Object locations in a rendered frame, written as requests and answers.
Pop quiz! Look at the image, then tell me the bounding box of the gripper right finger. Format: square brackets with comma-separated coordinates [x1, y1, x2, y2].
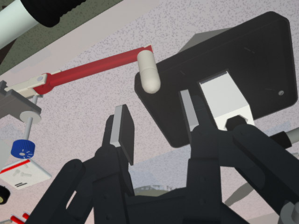
[178, 89, 299, 224]

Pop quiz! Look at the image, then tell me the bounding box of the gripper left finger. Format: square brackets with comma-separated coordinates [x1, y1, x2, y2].
[24, 104, 136, 224]

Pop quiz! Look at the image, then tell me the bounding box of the white tray block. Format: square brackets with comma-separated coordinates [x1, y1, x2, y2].
[198, 69, 255, 131]

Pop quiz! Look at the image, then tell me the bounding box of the grey tool with black collar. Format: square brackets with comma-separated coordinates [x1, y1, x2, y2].
[270, 127, 299, 149]

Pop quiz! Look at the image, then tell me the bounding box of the blue span wheel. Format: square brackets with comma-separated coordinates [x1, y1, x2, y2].
[10, 139, 36, 161]

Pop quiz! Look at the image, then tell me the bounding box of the black tray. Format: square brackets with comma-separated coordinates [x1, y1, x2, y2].
[134, 11, 299, 148]

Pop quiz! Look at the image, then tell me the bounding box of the red clutch lever blade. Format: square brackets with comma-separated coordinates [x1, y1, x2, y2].
[35, 45, 161, 95]

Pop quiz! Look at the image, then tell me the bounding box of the grey perch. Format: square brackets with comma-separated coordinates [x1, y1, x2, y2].
[0, 80, 43, 119]

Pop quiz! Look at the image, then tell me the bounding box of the cream lever root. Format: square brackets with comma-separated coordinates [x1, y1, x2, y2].
[4, 73, 47, 98]

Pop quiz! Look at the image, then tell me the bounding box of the white box with red stripe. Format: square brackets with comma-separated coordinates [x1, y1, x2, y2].
[0, 158, 52, 191]

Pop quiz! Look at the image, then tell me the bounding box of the grey round fitting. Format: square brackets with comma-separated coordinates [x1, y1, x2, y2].
[279, 200, 299, 224]

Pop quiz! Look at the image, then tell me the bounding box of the black and yellow roller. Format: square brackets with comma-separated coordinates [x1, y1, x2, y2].
[0, 185, 11, 206]

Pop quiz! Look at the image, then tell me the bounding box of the grey rod with white disc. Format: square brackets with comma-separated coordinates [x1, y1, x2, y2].
[20, 95, 42, 141]

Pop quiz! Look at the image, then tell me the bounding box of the olive green mat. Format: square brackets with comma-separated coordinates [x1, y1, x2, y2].
[0, 0, 124, 76]

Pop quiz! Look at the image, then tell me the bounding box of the black handlebar grip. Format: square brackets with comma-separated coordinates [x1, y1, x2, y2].
[20, 0, 87, 28]

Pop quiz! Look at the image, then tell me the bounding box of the white handlebar tube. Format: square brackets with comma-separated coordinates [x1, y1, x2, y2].
[0, 0, 40, 50]

